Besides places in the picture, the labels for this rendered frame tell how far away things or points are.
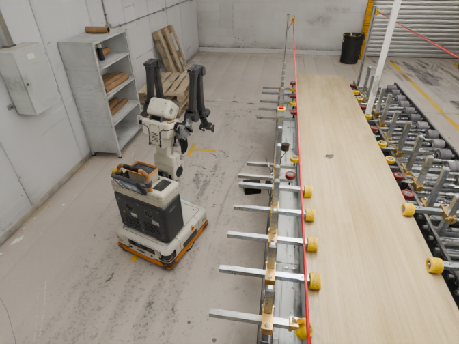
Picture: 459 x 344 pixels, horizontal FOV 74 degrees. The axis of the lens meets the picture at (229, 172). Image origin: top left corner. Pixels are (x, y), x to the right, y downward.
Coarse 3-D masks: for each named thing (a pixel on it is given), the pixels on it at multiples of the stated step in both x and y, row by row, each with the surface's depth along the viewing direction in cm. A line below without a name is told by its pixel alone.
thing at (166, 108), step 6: (150, 102) 245; (156, 102) 243; (162, 102) 241; (168, 102) 239; (150, 108) 244; (156, 108) 242; (162, 108) 240; (168, 108) 239; (174, 108) 245; (150, 114) 246; (156, 114) 242; (162, 114) 239; (168, 114) 240; (174, 114) 247; (168, 120) 247
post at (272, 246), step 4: (272, 244) 149; (276, 244) 150; (272, 248) 149; (268, 252) 151; (272, 252) 151; (268, 256) 153; (272, 256) 152; (268, 260) 154; (272, 260) 154; (268, 264) 156; (272, 264) 156
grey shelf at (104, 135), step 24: (72, 48) 352; (120, 48) 433; (72, 72) 369; (96, 72) 364; (96, 96) 382; (120, 96) 476; (96, 120) 403; (120, 120) 501; (96, 144) 425; (120, 144) 439
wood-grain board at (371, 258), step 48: (336, 96) 376; (336, 144) 278; (336, 192) 220; (384, 192) 219; (336, 240) 182; (384, 240) 182; (336, 288) 155; (384, 288) 155; (432, 288) 155; (336, 336) 135; (384, 336) 135; (432, 336) 135
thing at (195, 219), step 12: (192, 204) 306; (192, 216) 291; (204, 216) 300; (120, 228) 279; (132, 228) 279; (192, 228) 282; (204, 228) 307; (120, 240) 281; (144, 240) 267; (156, 240) 266; (180, 240) 270; (192, 240) 289; (132, 252) 281; (144, 252) 271; (168, 252) 258; (180, 252) 276; (168, 264) 265
